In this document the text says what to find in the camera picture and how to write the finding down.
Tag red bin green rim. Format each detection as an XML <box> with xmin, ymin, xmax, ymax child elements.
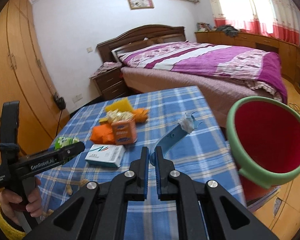
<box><xmin>226</xmin><ymin>96</ymin><xmax>300</xmax><ymax>202</ymax></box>

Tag pink cloth on nightstand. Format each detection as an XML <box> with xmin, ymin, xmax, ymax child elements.
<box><xmin>89</xmin><ymin>62</ymin><xmax>122</xmax><ymax>79</ymax></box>

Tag orange wooden wardrobe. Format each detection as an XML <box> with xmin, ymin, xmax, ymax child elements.
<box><xmin>0</xmin><ymin>0</ymin><xmax>69</xmax><ymax>163</ymax></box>

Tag green snack wrapper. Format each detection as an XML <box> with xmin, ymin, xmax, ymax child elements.
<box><xmin>54</xmin><ymin>137</ymin><xmax>79</xmax><ymax>150</ymax></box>

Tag white popcorn pile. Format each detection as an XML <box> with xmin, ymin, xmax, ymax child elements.
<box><xmin>106</xmin><ymin>109</ymin><xmax>134</xmax><ymax>124</ymax></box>

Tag blue plaid tablecloth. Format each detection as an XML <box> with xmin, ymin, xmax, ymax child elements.
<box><xmin>39</xmin><ymin>86</ymin><xmax>245</xmax><ymax>239</ymax></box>

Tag dark wooden bed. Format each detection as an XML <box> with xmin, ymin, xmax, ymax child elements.
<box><xmin>96</xmin><ymin>24</ymin><xmax>281</xmax><ymax>127</ymax></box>

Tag white tissue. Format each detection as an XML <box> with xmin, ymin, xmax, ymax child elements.
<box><xmin>178</xmin><ymin>114</ymin><xmax>194</xmax><ymax>134</ymax></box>

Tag left hand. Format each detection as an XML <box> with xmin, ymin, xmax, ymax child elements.
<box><xmin>0</xmin><ymin>177</ymin><xmax>43</xmax><ymax>227</ymax></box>

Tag orange small carton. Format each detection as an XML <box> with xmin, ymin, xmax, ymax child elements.
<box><xmin>111</xmin><ymin>119</ymin><xmax>138</xmax><ymax>145</ymax></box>

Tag long wooden cabinet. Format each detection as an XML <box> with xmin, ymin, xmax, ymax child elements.
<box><xmin>195</xmin><ymin>31</ymin><xmax>300</xmax><ymax>94</ymax></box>

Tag dark wooden nightstand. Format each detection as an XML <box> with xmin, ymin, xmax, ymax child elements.
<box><xmin>90</xmin><ymin>67</ymin><xmax>127</xmax><ymax>101</ymax></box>

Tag orange cloth rag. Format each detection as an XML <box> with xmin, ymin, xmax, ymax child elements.
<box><xmin>90</xmin><ymin>124</ymin><xmax>115</xmax><ymax>145</ymax></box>

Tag white medicine box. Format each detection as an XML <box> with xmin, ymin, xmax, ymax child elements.
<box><xmin>85</xmin><ymin>144</ymin><xmax>126</xmax><ymax>168</ymax></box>

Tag dark clothes pile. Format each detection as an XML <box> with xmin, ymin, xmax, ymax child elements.
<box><xmin>216</xmin><ymin>24</ymin><xmax>240</xmax><ymax>37</ymax></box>

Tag red white curtains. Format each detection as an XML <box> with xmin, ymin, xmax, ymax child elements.
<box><xmin>210</xmin><ymin>0</ymin><xmax>300</xmax><ymax>45</ymax></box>

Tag peanut shell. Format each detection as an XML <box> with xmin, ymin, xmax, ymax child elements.
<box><xmin>65</xmin><ymin>184</ymin><xmax>73</xmax><ymax>196</ymax></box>
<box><xmin>79</xmin><ymin>179</ymin><xmax>89</xmax><ymax>188</ymax></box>

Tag yellow sponge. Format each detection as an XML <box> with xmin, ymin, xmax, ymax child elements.
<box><xmin>105</xmin><ymin>98</ymin><xmax>134</xmax><ymax>113</ymax></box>

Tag yellow knit sleeve forearm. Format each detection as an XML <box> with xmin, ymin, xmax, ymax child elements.
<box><xmin>0</xmin><ymin>204</ymin><xmax>26</xmax><ymax>240</ymax></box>

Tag purple floral quilt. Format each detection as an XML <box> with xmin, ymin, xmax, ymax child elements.
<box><xmin>115</xmin><ymin>42</ymin><xmax>287</xmax><ymax>103</ymax></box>

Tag blue plastic hook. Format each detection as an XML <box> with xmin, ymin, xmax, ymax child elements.
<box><xmin>149</xmin><ymin>111</ymin><xmax>202</xmax><ymax>166</ymax></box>

